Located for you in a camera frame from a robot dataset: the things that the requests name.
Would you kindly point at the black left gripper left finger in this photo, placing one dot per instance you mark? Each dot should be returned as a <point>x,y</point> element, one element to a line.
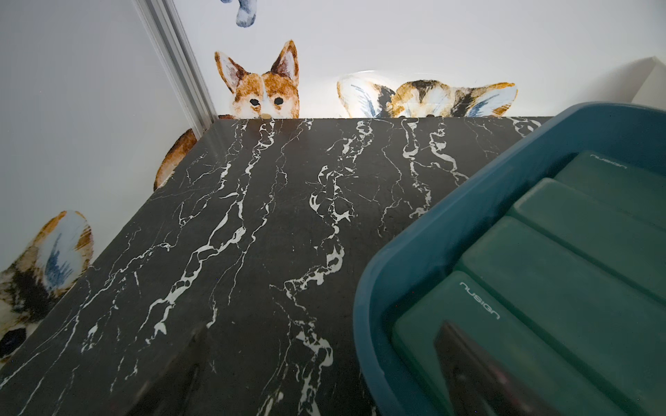
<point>171,391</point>

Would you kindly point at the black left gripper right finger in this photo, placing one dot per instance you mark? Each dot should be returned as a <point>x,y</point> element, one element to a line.
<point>477,383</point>

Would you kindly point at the dark green pencil case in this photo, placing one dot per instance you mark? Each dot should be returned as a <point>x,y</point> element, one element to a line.
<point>459,299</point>
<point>613,334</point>
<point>628,188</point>
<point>620,245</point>

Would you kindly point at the dark green pencil case front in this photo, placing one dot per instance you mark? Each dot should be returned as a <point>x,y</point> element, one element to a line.
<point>613,334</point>

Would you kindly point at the teal plastic storage box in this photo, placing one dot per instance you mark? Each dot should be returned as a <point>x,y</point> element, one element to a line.
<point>407,265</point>

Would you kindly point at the white plastic storage box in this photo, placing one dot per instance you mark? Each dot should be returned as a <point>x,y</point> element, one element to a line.
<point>652,91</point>

